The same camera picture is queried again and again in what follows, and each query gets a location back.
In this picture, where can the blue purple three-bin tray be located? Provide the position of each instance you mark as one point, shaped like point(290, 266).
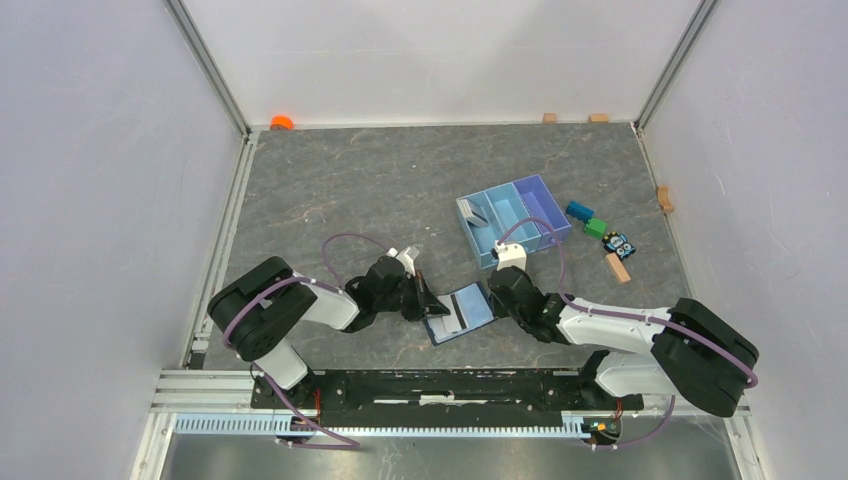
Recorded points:
point(527, 207)

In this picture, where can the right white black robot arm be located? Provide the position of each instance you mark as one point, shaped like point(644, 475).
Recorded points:
point(685, 350)

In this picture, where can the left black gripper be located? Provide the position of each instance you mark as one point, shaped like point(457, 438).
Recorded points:
point(425, 303)

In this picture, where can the blue toy brick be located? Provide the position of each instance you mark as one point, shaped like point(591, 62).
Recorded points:
point(579, 211)

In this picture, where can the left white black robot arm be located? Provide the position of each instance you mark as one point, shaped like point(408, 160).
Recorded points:
point(257, 311)

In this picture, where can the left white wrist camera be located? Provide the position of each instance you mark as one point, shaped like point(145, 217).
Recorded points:
point(406, 257)

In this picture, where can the orange round cap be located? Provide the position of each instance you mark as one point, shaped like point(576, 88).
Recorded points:
point(281, 122)

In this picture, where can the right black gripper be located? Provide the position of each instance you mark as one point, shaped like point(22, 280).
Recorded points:
point(499, 311)

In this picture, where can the blue card holder wallet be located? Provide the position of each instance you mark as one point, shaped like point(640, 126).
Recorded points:
point(468, 309)

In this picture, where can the grey cards in tray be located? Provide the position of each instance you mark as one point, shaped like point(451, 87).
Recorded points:
point(472, 213)

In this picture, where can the small wooden block right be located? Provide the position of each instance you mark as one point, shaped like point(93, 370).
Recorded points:
point(598, 118)

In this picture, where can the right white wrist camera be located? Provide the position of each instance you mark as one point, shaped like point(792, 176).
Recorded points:
point(509, 255)

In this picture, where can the curved wooden piece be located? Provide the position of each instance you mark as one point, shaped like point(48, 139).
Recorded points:
point(664, 199)

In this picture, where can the wooden stick block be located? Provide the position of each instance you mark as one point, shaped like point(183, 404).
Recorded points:
point(617, 267)

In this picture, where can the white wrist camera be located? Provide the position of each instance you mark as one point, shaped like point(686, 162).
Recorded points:
point(406, 257)
point(509, 255)

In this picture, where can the grey credit card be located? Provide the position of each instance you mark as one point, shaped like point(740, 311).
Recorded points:
point(453, 321)

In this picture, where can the black owl pattern block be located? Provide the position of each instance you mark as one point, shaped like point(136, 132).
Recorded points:
point(618, 244)

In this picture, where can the green toy brick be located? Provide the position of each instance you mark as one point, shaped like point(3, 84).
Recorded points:
point(595, 228)

